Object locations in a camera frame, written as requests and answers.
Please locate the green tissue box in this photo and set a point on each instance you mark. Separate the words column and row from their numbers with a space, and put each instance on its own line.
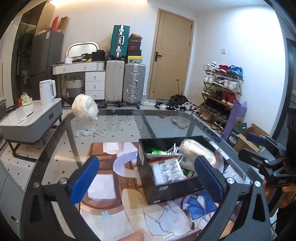
column 26, row 101

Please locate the grey sneakers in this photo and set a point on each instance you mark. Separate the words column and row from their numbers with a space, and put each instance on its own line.
column 180, row 121

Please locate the green snack packet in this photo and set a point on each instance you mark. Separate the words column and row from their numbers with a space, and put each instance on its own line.
column 157, row 152

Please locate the beige suitcase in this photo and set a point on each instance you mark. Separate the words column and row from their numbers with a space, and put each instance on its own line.
column 114, row 81

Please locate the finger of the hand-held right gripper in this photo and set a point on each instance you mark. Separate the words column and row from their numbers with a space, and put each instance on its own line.
column 256, row 138
column 252, row 157

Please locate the teal suitcase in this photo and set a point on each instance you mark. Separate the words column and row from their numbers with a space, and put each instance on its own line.
column 119, row 41

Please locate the stack of shoe boxes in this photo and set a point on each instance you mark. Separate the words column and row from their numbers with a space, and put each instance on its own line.
column 134, row 48

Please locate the woven basket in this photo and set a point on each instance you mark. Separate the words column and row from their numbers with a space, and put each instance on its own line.
column 74, row 88

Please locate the purple bag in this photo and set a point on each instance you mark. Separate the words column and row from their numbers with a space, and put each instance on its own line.
column 234, row 120

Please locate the person's right hand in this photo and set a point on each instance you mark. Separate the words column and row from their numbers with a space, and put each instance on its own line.
column 269, row 193

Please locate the dark tall cabinet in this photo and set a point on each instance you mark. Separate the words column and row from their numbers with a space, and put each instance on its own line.
column 23, row 46

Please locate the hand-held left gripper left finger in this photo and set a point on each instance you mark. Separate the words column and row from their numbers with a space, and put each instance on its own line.
column 83, row 180

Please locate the white plastic bag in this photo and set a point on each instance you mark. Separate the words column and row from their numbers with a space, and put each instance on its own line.
column 84, row 107

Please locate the white framed mirror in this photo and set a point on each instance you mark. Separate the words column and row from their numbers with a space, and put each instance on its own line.
column 82, row 49

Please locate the white pen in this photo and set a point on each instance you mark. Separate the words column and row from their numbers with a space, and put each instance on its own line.
column 26, row 117

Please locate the shoe rack with shoes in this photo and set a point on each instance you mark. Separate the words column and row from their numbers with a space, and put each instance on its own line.
column 219, row 85

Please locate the black umbrella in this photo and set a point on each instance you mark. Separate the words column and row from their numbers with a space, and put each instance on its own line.
column 177, row 99

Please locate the white and red wipes packet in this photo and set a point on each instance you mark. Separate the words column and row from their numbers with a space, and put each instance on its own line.
column 167, row 171

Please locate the wooden shoe rack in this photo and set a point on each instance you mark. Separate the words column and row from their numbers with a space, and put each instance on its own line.
column 238, row 91

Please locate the white electric kettle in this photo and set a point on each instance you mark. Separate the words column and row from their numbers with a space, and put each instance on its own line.
column 47, row 92

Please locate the grey side table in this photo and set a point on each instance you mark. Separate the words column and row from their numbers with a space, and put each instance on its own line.
column 34, row 125

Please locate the wooden door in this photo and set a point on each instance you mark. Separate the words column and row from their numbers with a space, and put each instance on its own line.
column 173, row 58

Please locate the scattered floor shoes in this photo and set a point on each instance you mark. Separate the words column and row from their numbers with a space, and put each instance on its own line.
column 185, row 107

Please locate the open cardboard box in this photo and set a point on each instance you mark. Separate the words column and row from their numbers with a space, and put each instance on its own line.
column 242, row 141

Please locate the white socks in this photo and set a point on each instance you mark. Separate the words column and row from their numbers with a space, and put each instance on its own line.
column 89, row 132

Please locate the printed desk mat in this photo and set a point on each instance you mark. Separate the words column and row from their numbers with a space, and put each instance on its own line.
column 111, row 185

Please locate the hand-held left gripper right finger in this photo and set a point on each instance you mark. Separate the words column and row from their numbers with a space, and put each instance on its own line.
column 208, row 178

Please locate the black bag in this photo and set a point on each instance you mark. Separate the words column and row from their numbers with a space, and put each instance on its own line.
column 98, row 55

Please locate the grey refrigerator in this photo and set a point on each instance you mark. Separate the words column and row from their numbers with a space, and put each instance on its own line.
column 48, row 60

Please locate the flattened cardboard boxes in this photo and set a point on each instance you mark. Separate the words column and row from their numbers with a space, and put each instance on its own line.
column 57, row 24

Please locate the white foam piece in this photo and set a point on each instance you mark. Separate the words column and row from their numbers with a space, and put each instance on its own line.
column 200, row 150

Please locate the black cardboard box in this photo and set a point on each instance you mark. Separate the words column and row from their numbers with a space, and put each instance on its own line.
column 171, row 192

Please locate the white dresser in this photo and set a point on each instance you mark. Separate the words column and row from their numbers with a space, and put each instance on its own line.
column 94, row 78

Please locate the silver suitcase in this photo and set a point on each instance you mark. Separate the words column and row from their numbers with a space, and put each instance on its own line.
column 134, row 83

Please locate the dark green box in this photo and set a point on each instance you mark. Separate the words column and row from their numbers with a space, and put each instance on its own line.
column 243, row 127

